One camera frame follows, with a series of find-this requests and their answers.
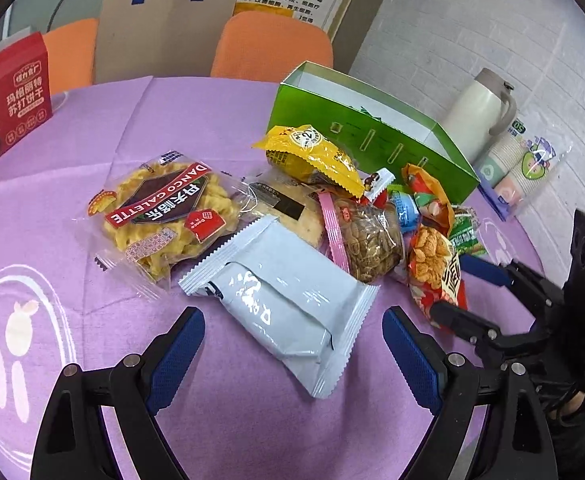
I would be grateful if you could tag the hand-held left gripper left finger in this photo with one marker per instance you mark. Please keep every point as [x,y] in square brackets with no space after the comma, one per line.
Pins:
[177,355]

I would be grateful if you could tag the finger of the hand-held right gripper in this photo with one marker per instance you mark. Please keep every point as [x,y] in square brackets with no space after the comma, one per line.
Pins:
[460,320]
[487,271]

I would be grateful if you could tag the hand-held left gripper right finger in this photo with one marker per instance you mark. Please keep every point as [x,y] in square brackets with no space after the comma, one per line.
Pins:
[412,355]

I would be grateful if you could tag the green pea snack packet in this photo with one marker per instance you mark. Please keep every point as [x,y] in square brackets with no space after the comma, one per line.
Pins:
[465,232]

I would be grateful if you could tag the orange-red nut snack packet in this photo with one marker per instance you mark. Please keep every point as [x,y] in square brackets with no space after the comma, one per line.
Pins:
[432,260]

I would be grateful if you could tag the red pointed snack packet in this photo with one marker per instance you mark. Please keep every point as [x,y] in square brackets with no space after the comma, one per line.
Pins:
[425,192]

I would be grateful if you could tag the small blue jelly cup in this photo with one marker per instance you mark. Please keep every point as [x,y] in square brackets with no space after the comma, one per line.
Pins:
[403,210]

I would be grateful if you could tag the pale blue snack packet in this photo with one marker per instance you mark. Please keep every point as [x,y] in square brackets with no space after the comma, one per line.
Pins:
[282,300]

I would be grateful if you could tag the pink-edged sunflower seed packet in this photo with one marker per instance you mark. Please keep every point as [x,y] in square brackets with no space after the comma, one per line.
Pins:
[367,245]

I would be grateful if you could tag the small white candy packet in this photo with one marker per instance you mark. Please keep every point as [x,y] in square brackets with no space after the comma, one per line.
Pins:
[378,180]

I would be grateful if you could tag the clear packet of yellow cookies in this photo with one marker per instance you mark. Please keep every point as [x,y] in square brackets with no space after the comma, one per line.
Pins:
[162,210]

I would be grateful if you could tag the clear rice cracker packet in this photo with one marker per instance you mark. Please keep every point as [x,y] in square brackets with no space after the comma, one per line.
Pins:
[292,210]

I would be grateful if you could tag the yellow snack packet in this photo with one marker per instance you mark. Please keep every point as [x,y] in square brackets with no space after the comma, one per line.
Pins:
[312,152]

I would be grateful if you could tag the green cardboard box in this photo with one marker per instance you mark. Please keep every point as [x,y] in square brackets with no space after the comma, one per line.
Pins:
[317,110]

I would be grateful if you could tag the pack of paper cups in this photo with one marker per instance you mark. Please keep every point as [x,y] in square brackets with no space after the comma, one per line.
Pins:
[522,165]

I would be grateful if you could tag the cream thermos jug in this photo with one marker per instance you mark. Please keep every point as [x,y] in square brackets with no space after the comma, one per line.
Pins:
[475,115]

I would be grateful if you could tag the purple tablecloth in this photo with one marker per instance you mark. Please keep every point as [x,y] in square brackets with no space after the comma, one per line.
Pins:
[97,110]

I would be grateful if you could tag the red cracker box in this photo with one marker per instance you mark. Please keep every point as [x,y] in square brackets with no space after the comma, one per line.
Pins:
[12,100]

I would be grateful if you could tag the orange chair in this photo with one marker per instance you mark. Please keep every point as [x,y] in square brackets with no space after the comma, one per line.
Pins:
[272,47]
[70,55]

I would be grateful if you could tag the brown paper bag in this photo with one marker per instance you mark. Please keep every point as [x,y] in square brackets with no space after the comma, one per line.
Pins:
[162,35]

